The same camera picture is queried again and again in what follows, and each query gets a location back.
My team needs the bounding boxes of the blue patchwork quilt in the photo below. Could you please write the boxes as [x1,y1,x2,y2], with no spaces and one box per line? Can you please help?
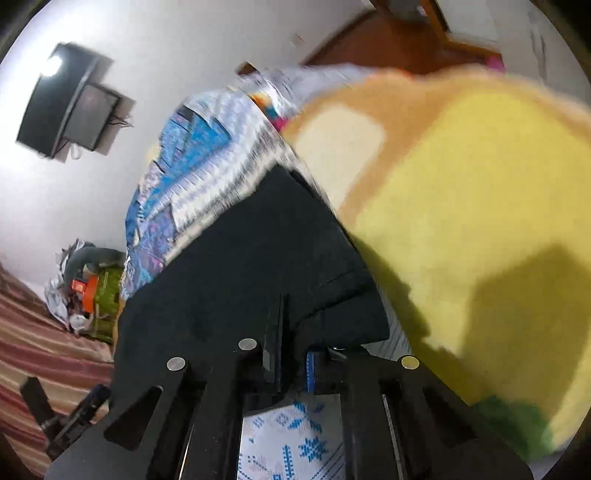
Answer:
[121,62,416,480]

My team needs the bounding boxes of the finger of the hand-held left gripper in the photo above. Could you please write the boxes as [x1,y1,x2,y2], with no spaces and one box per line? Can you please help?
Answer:
[68,383,112,428]
[19,376,55,428]

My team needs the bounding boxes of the black monitor cable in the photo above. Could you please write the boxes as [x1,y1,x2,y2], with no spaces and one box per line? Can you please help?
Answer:
[69,113,136,160]

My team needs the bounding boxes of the black wall television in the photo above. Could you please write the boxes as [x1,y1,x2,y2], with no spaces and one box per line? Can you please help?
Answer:
[16,42,114,160]

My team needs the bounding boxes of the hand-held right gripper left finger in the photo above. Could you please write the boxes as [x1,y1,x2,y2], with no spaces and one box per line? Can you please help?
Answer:
[44,295,296,480]

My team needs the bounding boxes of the yellow plush blanket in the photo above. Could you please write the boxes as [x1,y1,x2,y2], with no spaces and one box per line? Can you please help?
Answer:
[281,64,591,463]

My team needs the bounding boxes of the striped pink curtain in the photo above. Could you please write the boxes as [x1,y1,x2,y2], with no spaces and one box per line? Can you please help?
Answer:
[0,262,116,477]

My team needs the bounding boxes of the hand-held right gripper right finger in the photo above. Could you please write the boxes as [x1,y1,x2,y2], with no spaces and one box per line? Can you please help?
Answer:
[302,344,536,480]

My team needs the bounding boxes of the black pants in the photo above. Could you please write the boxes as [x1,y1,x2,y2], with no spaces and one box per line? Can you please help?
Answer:
[113,164,392,403]

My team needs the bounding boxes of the pile of grey clothes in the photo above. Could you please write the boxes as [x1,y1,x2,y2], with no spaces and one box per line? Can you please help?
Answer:
[44,237,100,333]

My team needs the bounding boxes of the small black monitor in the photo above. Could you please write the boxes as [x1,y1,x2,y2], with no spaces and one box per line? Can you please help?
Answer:
[61,83,123,153]

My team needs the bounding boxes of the orange box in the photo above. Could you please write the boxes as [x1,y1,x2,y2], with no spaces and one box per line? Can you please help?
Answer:
[71,276,100,315]

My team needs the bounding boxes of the grey plush toy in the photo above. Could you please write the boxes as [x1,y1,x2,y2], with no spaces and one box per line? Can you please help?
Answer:
[65,247,128,278]

